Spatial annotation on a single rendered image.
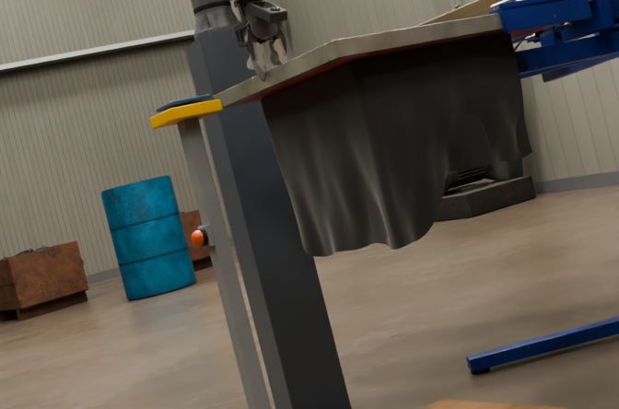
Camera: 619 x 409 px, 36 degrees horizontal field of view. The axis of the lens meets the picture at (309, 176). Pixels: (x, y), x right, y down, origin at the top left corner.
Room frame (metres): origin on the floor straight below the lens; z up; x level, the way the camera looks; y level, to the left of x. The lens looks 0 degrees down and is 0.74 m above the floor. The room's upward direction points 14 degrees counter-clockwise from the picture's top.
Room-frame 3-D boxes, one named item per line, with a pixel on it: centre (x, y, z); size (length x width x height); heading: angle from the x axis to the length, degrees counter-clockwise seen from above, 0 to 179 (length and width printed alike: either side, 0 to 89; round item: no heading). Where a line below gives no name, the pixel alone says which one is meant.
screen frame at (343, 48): (2.41, -0.30, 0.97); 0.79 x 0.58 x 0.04; 122
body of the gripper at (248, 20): (2.24, 0.04, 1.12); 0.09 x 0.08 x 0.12; 32
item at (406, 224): (2.21, -0.36, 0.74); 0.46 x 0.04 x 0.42; 122
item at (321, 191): (2.26, -0.05, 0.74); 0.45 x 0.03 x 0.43; 32
